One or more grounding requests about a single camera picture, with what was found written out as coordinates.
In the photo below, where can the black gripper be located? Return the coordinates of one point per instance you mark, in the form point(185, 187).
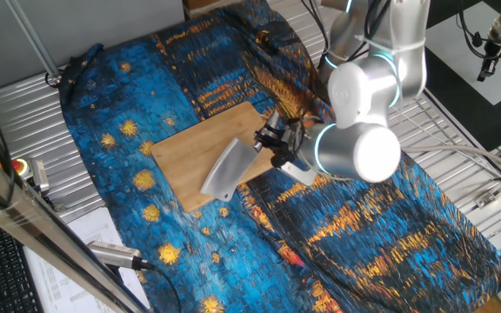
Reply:
point(294, 139)

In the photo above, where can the steel cleaver knife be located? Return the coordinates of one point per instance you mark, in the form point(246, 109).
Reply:
point(229, 169)

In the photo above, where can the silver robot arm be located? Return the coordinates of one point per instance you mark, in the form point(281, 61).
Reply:
point(376, 87)

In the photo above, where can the bamboo cutting board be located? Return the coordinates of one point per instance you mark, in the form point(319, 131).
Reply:
point(189, 161)

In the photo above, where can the starry night print tablecloth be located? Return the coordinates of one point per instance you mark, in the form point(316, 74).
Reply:
point(146, 108)

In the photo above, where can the grey mat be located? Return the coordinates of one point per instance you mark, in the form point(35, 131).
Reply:
point(455, 48)

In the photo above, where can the printed white paper sheet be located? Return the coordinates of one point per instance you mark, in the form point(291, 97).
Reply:
point(81, 269)

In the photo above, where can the red emergency stop button box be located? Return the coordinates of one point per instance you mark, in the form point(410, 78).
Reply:
point(33, 171)

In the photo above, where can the grey metal rod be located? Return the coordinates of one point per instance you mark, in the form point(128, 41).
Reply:
point(33, 39)

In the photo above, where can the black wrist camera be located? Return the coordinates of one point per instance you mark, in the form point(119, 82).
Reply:
point(280, 160)

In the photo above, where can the white camera mounting bracket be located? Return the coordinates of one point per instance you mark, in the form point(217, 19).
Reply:
point(300, 173)

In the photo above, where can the aluminium frame beam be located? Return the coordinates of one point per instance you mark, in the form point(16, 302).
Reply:
point(37, 226)

